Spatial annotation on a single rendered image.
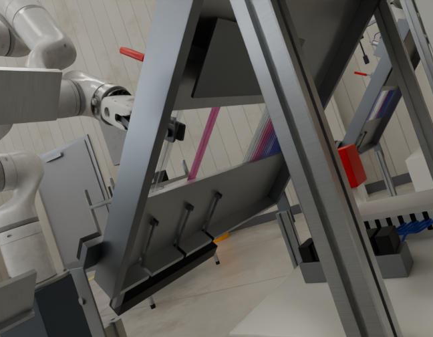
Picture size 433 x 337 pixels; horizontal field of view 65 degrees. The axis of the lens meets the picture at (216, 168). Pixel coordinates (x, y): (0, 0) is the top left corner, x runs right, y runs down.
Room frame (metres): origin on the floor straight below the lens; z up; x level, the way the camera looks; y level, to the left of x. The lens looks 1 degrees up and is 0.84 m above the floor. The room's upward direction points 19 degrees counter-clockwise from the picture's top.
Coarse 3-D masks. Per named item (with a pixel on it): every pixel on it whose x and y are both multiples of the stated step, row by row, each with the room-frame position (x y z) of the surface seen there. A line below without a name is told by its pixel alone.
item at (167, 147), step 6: (174, 114) 0.60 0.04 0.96; (180, 114) 0.60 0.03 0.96; (174, 120) 0.60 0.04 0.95; (168, 144) 0.62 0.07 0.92; (162, 150) 0.63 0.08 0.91; (168, 150) 0.63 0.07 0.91; (162, 156) 0.64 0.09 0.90; (168, 156) 0.65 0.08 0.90; (162, 162) 0.64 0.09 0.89; (156, 168) 0.65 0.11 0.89; (162, 168) 0.65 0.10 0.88; (156, 174) 0.66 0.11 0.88; (162, 174) 0.66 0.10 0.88; (156, 180) 0.66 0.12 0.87; (156, 186) 0.67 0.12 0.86; (150, 192) 0.68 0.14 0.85
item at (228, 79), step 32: (224, 0) 0.51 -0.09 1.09; (288, 0) 0.64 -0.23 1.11; (320, 0) 0.74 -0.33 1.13; (352, 0) 0.86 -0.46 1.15; (224, 32) 0.49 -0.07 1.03; (320, 32) 0.82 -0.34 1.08; (192, 64) 0.54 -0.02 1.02; (224, 64) 0.54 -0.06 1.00; (320, 64) 0.93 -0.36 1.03; (192, 96) 0.52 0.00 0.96; (224, 96) 0.59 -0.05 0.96; (256, 96) 0.75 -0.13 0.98
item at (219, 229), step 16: (256, 208) 1.12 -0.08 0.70; (224, 224) 0.99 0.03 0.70; (240, 224) 1.02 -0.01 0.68; (192, 240) 0.88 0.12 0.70; (208, 240) 0.90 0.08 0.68; (160, 256) 0.80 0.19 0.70; (176, 256) 0.81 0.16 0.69; (128, 272) 0.73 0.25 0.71; (144, 272) 0.74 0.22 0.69; (128, 288) 0.70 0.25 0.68
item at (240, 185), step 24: (240, 168) 0.90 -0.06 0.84; (264, 168) 1.04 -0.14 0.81; (168, 192) 0.69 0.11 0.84; (192, 192) 0.77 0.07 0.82; (216, 192) 0.87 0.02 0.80; (240, 192) 0.99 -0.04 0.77; (264, 192) 1.16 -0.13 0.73; (144, 216) 0.67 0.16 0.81; (168, 216) 0.75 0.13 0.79; (192, 216) 0.84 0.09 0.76; (216, 216) 0.96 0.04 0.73; (144, 240) 0.72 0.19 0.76; (168, 240) 0.81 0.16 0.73
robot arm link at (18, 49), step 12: (0, 0) 0.79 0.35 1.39; (12, 0) 0.78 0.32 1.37; (24, 0) 0.78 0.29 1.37; (36, 0) 0.81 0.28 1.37; (0, 12) 0.81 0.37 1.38; (12, 12) 0.77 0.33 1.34; (12, 24) 0.79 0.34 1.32; (12, 36) 0.93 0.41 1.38; (12, 48) 0.95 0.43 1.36; (24, 48) 0.97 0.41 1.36
